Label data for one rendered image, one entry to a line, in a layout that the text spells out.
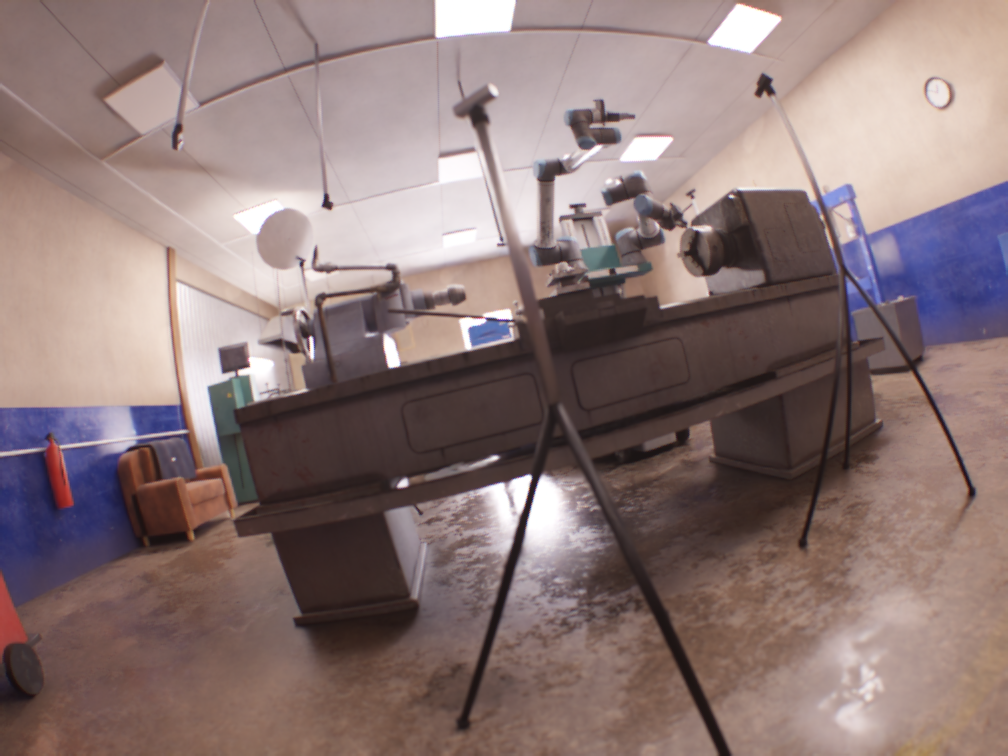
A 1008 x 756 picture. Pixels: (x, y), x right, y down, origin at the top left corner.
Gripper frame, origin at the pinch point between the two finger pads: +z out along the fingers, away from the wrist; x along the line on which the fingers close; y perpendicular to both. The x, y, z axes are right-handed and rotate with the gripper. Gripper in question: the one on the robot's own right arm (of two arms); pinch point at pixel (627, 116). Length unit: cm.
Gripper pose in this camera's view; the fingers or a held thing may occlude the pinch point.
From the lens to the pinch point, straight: 227.8
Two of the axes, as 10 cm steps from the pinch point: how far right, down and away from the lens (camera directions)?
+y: 1.0, 7.6, 6.4
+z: 9.6, -2.3, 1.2
